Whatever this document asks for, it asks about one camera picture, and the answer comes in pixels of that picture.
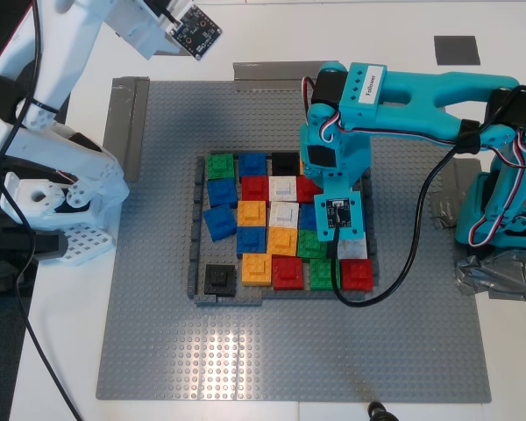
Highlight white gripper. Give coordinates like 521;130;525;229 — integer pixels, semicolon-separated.
100;0;189;61

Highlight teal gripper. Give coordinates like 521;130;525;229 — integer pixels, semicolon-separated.
300;125;373;194

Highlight black Lego cube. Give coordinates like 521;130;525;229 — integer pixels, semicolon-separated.
271;151;302;176
203;264;238;296

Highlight red Lego cube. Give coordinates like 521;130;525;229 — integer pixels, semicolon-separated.
296;175;324;203
340;258;374;291
240;175;272;202
271;257;306;291

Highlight blue Lego cube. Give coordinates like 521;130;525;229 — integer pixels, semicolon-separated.
203;203;238;242
238;152;267;179
235;226;267;255
205;178;238;209
298;203;319;230

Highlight white Lego cube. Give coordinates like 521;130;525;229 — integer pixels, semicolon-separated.
335;239;369;260
269;201;301;229
268;175;300;203

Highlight green Lego cube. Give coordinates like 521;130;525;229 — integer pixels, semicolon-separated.
296;228;334;260
309;258;343;291
205;153;237;181

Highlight wrinkled grey tape strips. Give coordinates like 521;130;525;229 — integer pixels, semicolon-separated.
429;155;483;264

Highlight wide grey tape strip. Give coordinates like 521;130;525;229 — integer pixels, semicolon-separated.
231;60;342;92

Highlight square grey tape patch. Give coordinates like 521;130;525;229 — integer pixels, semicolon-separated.
433;35;482;66

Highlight crumpled silver tape wad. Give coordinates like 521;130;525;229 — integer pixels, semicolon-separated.
454;248;526;303

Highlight grey Lego baseplate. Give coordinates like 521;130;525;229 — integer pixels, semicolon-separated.
95;77;494;403

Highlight black table clamp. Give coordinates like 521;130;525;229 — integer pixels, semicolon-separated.
0;224;69;267

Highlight black clamp knob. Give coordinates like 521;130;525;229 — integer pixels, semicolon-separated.
366;401;398;421

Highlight camera board in teal mount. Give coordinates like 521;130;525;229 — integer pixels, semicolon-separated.
314;190;364;243

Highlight camera board in white mount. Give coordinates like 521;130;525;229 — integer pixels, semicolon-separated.
169;4;224;62

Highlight black cable of teal arm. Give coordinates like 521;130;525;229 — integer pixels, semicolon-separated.
331;230;479;309

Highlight grey Lego brick frame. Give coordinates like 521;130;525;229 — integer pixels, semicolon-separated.
187;144;380;307

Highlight black cable of white arm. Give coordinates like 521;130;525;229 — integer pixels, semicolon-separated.
0;0;84;421

